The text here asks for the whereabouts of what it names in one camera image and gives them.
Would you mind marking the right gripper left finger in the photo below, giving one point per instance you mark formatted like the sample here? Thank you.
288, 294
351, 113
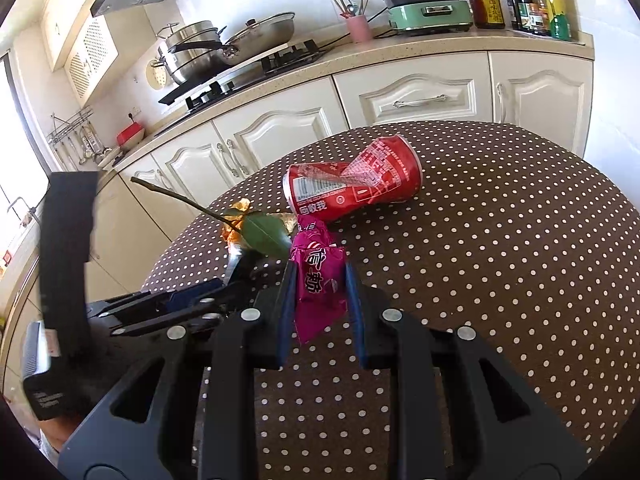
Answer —
188, 410

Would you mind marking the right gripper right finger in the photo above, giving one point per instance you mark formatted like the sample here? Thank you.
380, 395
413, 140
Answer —
458, 409

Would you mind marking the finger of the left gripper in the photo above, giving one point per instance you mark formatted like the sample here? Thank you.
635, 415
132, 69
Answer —
222, 302
195, 292

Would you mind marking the orange peel piece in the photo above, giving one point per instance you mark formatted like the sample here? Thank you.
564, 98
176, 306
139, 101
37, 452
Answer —
235, 214

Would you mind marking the green leaf with stem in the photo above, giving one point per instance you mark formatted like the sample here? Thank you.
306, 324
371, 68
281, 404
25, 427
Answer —
261, 232

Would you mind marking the magenta snack wrapper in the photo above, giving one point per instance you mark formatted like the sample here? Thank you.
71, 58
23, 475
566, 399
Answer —
320, 283

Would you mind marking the crushed red soda can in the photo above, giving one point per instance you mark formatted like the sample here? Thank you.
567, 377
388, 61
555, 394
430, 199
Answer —
387, 171

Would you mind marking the person left hand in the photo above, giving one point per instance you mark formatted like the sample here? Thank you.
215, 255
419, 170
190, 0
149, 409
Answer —
55, 432

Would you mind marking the chrome sink faucet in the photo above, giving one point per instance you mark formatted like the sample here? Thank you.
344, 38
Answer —
27, 215

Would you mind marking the red white bowl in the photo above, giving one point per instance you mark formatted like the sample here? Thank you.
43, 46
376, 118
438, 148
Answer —
130, 137

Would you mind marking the black gas stove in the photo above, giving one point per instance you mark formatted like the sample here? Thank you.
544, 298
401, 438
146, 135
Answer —
205, 91

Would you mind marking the hanging utensil rack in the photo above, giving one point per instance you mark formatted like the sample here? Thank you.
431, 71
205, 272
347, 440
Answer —
74, 141

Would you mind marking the stainless steel steamer pot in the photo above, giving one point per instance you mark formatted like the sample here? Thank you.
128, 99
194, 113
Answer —
191, 51

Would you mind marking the cream round strainer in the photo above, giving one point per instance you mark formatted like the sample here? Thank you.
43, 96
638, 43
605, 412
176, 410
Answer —
156, 74

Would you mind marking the brown polka dot tablecloth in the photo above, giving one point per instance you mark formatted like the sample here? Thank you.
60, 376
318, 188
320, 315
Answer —
510, 234

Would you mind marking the steel frying pan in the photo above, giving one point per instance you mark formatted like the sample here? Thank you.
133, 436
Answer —
255, 38

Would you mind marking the pink utensil cup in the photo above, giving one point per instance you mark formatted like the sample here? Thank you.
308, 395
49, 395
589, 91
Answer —
359, 29

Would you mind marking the green electric cooker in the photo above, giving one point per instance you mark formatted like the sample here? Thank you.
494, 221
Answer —
419, 17

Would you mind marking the green yellow bottle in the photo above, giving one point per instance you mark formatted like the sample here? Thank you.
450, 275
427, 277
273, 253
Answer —
558, 21

